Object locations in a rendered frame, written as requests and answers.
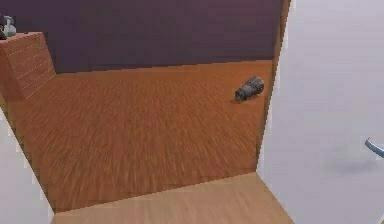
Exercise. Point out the white room door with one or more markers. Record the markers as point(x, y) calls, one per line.
point(330, 106)

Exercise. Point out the dark round object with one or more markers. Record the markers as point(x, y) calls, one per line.
point(2, 30)

